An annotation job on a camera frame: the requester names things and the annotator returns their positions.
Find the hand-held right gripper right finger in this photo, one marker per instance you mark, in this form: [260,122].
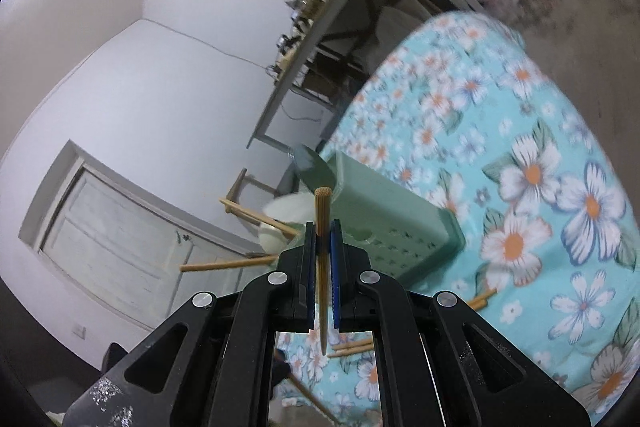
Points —
[336,287]

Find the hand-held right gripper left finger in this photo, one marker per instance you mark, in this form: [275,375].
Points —
[311,297]

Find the green plastic utensil holder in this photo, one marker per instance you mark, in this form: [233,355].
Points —
[395,227]

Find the cream plastic ladle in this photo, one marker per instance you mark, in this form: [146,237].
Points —
[280,217]

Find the wooden chair with black seat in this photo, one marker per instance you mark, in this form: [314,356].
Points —
[250,184]

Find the white panelled door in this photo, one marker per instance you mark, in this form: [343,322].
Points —
[125,237]

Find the floral turquoise blanket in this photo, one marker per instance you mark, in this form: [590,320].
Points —
[500,132]

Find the grey table with wooden top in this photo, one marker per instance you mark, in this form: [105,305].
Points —
[340,2]

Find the white wall socket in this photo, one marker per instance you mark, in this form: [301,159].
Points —
[77,332]

